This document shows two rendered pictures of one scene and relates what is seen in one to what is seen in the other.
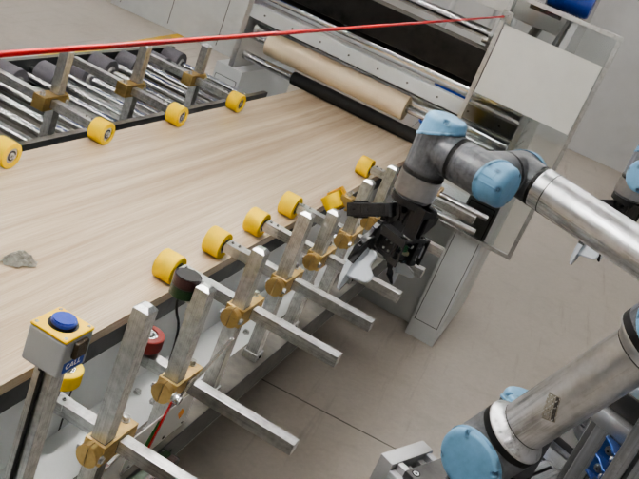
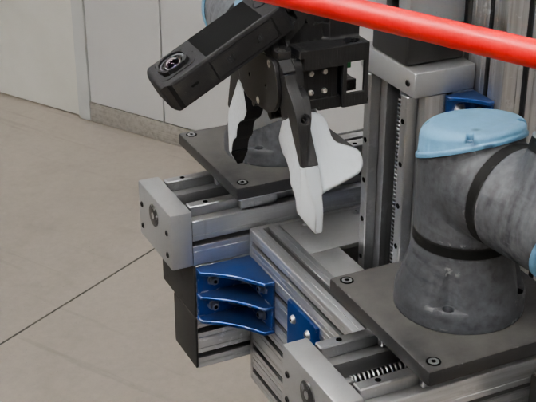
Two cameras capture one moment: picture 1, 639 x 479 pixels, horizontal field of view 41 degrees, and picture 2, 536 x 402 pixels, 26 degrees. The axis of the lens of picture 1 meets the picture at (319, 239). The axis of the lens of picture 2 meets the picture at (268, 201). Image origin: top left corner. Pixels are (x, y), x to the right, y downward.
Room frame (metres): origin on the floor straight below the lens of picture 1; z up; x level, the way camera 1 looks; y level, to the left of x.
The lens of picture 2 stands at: (1.09, 0.68, 1.75)
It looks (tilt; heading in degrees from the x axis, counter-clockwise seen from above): 26 degrees down; 295
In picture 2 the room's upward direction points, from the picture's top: straight up
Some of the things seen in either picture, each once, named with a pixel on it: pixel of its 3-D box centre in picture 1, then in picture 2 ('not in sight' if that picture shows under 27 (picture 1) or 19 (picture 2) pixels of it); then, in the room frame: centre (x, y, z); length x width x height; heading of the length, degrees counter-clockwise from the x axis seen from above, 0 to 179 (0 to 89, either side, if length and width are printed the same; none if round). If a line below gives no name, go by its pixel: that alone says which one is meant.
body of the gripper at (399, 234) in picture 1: (402, 228); (300, 34); (1.44, -0.13, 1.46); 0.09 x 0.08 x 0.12; 51
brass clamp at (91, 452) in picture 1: (106, 441); not in sight; (1.39, 0.24, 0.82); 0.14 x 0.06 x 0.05; 165
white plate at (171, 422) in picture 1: (161, 430); not in sight; (1.58, 0.17, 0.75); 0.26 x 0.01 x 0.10; 165
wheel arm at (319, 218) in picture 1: (355, 237); not in sight; (2.61, -0.10, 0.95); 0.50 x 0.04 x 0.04; 75
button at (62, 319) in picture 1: (64, 322); not in sight; (1.12, 0.31, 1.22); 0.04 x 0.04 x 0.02
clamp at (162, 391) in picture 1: (175, 380); not in sight; (1.63, 0.18, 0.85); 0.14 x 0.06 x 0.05; 165
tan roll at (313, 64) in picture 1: (372, 92); not in sight; (4.27, 0.04, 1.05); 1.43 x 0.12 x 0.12; 75
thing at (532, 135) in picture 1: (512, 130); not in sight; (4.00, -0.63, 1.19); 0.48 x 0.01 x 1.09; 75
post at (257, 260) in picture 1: (230, 330); not in sight; (1.85, 0.12, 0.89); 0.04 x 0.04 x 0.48; 75
